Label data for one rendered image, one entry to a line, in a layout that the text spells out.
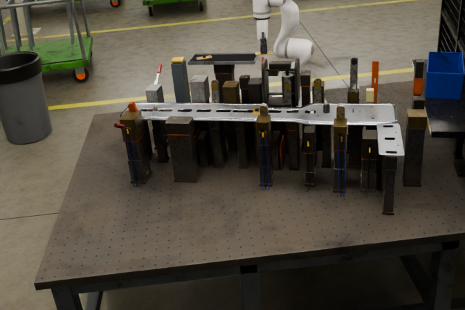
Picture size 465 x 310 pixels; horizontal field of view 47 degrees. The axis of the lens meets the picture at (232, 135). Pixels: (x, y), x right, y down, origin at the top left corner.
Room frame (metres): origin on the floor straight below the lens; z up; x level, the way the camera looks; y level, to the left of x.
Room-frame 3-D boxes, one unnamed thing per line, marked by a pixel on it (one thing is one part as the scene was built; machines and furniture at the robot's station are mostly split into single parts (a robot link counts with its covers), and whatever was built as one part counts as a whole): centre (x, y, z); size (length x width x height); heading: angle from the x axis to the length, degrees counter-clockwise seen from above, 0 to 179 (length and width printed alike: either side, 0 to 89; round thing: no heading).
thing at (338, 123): (2.13, -0.48, 0.87); 0.12 x 0.07 x 0.35; 166
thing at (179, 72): (2.88, 0.26, 0.92); 0.08 x 0.08 x 0.44; 76
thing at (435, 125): (2.42, -1.05, 1.02); 0.90 x 0.22 x 0.03; 166
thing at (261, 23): (2.51, -0.19, 1.40); 0.10 x 0.07 x 0.11; 174
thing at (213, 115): (2.43, -0.11, 1.00); 1.38 x 0.22 x 0.02; 76
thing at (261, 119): (2.24, -0.15, 0.87); 0.12 x 0.07 x 0.35; 166
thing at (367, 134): (2.11, -0.61, 0.84); 0.12 x 0.07 x 0.28; 166
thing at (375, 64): (2.45, -0.72, 0.95); 0.03 x 0.01 x 0.50; 76
